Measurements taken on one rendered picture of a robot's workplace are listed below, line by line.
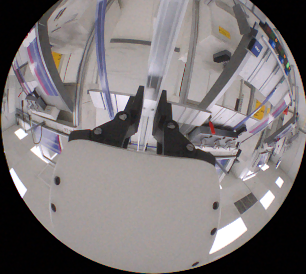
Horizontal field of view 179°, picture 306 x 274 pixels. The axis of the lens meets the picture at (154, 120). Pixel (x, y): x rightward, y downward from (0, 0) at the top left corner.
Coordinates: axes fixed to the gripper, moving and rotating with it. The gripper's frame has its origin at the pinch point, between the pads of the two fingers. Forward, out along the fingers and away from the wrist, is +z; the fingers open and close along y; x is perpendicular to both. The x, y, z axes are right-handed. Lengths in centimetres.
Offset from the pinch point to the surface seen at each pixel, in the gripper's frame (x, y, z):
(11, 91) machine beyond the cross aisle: -38, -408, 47
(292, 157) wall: -81, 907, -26
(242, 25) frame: 21.4, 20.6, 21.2
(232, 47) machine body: 16, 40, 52
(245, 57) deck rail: 11.1, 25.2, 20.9
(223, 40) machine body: 17, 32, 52
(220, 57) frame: 5, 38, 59
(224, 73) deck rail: 0.8, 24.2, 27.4
